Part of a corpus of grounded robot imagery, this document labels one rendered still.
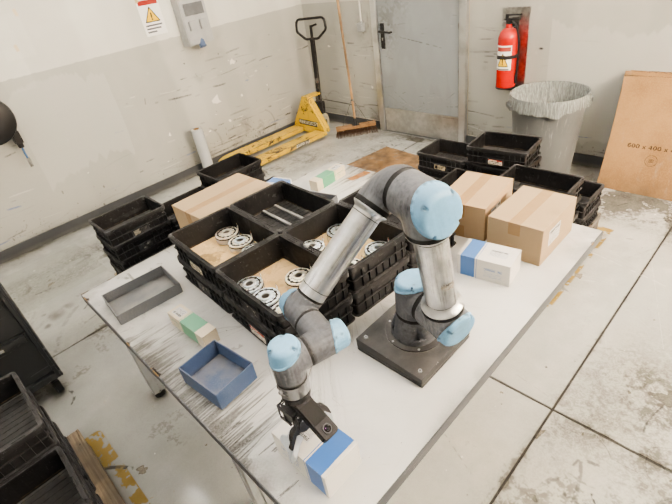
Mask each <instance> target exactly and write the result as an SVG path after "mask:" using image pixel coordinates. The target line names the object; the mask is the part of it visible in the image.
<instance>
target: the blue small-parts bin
mask: <svg viewBox="0 0 672 504"><path fill-rule="evenodd" d="M178 369H179V371H180V373H181V375H182V377H183V379H184V381H185V383H187V384H188V385H189V386H191V387H192V388H193V389H195V390H196V391H197V392H199V393H200V394H201V395H203V396H204V397H205V398H207V399H208V400H209V401H211V402H212V403H213V404H215V405H216V406H217V407H219V408H220V409H221V410H223V409H224V408H225V407H226V406H227V405H228V404H229V403H230V402H232V401H233V400H234V399H235V398H236V397H237V396H238V395H239V394H240V393H241V392H242V391H243V390H245V389H246V388H247V387H248V386H249V385H250V384H251V383H252V382H253V381H254V380H255V379H256V378H257V374H256V372H255V369H254V366H253V363H252V362H251V361H249V360H247V359H246V358H244V357H242V356H241V355H239V354H238V353H236V352H234V351H233V350H231V349H229V348H228V347H226V346H225V345H223V344H221V343H220V342H218V341H216V340H215V339H214V340H212V341H211V342H210V343H209V344H207V345H206V346H205V347H204V348H202V349H201V350H200V351H199V352H197V353H196V354H195V355H193V356H192V357H191V358H190V359H188V360H187V361H186V362H185V363H183V364H182V365H181V366H180V367H178Z"/></svg>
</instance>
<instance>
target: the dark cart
mask: <svg viewBox="0 0 672 504"><path fill-rule="evenodd" d="M10 372H16V374H17V375H18V376H19V378H20V380H21V381H22V383H23V385H24V387H25V389H28V390H30V391H31V392H32V393H34V392H36V391H37V390H39V389H40V388H42V387H44V386H45V385H47V384H49V383H50V385H51V387H52V388H54V389H55V390H56V391H57V392H58V393H60V392H62V391H63V390H64V387H63V386H62V384H61V382H60V381H59V380H58V379H57V378H58V377H60V376H61V375H63V372H62V371H61V369H60V368H59V366H58V365H57V363H56V362H55V360H54V359H53V358H52V356H51V355H50V353H49V352H48V350H47V349H46V347H45V346H44V344H43V343H42V341H41V340H40V338H39V337H38V335H37V334H36V332H35V331H34V329H33V328H32V327H31V325H30V324H29V322H28V321H27V319H26V318H25V317H24V315H23V314H22V312H21V311H20V310H19V308H18V307H17V305H16V304H15V302H14V301H13V300H12V298H11V297H10V295H9V294H8V292H7V291H6V290H5V288H4V287H3V285H2V284H1V282H0V378H1V377H3V376H5V375H7V374H8V373H10Z"/></svg>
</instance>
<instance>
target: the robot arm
mask: <svg viewBox="0 0 672 504"><path fill-rule="evenodd" d="M354 202H355V205H354V206H353V208H352V209H351V211H350V212H349V214H348V215H347V216H346V218H345V219H344V221H343V222H342V224H341V225H340V227H339V228H338V230H337V231H336V233H335V234H334V235H333V237H332V238H331V240H330V241H329V243H328V244H327V246H326V247H325V249H324V250H323V252H322V253H321V255H320V256H319V257H318V259H317V260H316V262H315V263H314V265H313V266H312V268H311V269H310V271H309V272H308V274H307V275H306V276H305V278H304V279H303V281H302V282H301V284H300V285H299V287H298V288H292V289H289V290H287V292H285V293H283V294H282V296H281V297H280V300H279V308H280V310H281V311H282V313H283V315H284V317H285V318H286V319H287V320H288V321H289V322H290V324H291V325H292V326H293V327H294V329H295V330H296V331H297V333H298V334H299V335H300V336H299V337H297V338H296V337H295V336H294V335H291V334H285V335H278V336H276V337H275V338H273V339H272V340H271V341H270V342H269V344H268V346H267V356H268V360H269V365H270V367H271V369H272V372H273V375H274V378H275V381H276V384H277V385H276V386H277V389H278V390H279V391H278V394H279V395H281V397H282V399H281V401H280V402H279V403H278V404H277V405H276V406H277V409H278V412H279V415H280V418H281V419H282V420H284V421H285V422H286V423H287V424H289V425H290V426H292V425H293V427H292V428H291V429H290V430H289V433H288V435H285V434H282V435H281V437H280V441H281V443H282V444H283V446H284V447H285V448H286V450H287V451H288V456H289V460H290V462H291V463H292V464H293V463H294V462H295V461H296V460H297V459H298V453H299V447H300V445H301V443H302V441H303V437H302V436H301V435H300V433H301V432H302V433H303V432H305V431H307V430H308V429H309V428H310V429H311V430H312V431H313V432H314V433H315V435H316V436H317V437H318V438H319V439H320V440H321V442H323V443H326V442H327V441H329V440H330V439H331V438H332V437H333V436H334V435H335V433H336V432H337V430H338V427H337V425H336V424H335V423H334V418H333V415H332V413H331V411H330V409H329V408H328V407H327V406H326V405H325V404H323V403H321V402H319V403H316V402H315V401H314V399H313V398H312V397H311V396H310V393H311V389H310V381H309V377H308V374H307V369H309V368H311V367H313V366H314V365H316V364H318V363H320V362H322V361H324V360H325V359H327V358H329V357H331V356H333V355H334V354H338V352H339V351H341V350H343V349H344V348H346V347H348V346H349V344H350V342H351V338H350V334H349V331H348V329H347V327H346V325H345V324H344V323H343V321H342V320H341V319H339V318H334V319H330V320H329V321H328V320H327V319H326V318H325V317H324V316H323V315H322V314H321V312H320V311H319V308H320V307H321V305H322V304H323V302H324V301H325V300H326V298H327V297H328V295H329V294H330V292H331V291H332V290H333V288H334V287H335V285H336V284H337V282H338V281H339V280H340V278H341V277H342V275H343V274H344V272H345V271H346V270H347V268H348V267H349V265H350V264H351V262H352V261H353V260H354V258H355V257H356V255H357V254H358V252H359V251H360V250H361V248H362V247H363V245H364V244H365V242H366V241H367V240H368V238H369V237H370V235H371V234H372V232H373V231H374V230H375V228H376V227H377V225H378V224H379V222H381V221H385V220H387V218H388V217H389V215H390V214H391V213H392V214H393V215H395V216H396V217H398V218H399V219H400V220H401V223H402V227H403V231H404V235H405V238H406V239H407V240H408V241H409V242H410V243H412V244H413V246H414V250H415V255H416V260H417V264H418V268H416V269H408V270H405V271H403V272H401V273H400V274H399V275H398V276H397V277H396V279H395V282H394V291H395V307H396V313H395V315H394V317H393V320H392V323H391V331H392V335H393V336H394V338H395V339H396V340H397V341H398V342H400V343H401V344H404V345H406V346H411V347H420V346H424V345H427V344H429V343H431V342H432V341H433V340H434V339H435V338H436V339H437V341H439V342H441V343H442V344H443V345H445V346H453V345H455V344H457V343H459V342H460V341H461V340H463V339H464V338H465V337H466V336H467V335H468V333H469V332H470V331H471V329H472V328H473V326H474V323H475V318H474V316H473V315H472V314H471V312H468V311H467V310H466V309H465V306H464V299H463V297H462V295H461V293H460V292H459V291H458V290H456V283H455V276H454V269H453V262H452V255H451V248H450V242H449V237H450V236H451V235H452V233H453V232H454V231H455V230H456V228H457V227H458V225H459V223H460V222H459V221H458V220H459V219H461V218H462V212H463V205H462V201H461V198H460V196H459V195H458V193H457V192H456V191H455V190H453V189H452V188H450V187H449V186H448V185H447V184H445V183H443V182H441V181H438V180H436V179H434V178H432V177H430V176H428V175H426V174H424V173H422V172H420V171H419V170H417V169H415V168H414V167H412V166H409V165H405V164H396V165H391V166H388V167H386V168H384V169H382V170H380V171H379V172H377V173H376V174H375V175H373V176H372V177H371V178H370V179H369V180H368V181H367V182H366V183H365V184H364V185H363V186H362V188H361V189H360V190H359V192H358V193H357V195H356V196H355V197H354ZM283 401H284V402H283ZM282 402H283V403H282ZM280 405H281V407H280ZM280 411H281V412H282V413H283V416H284V417H283V416H282V415H281V413H280Z"/></svg>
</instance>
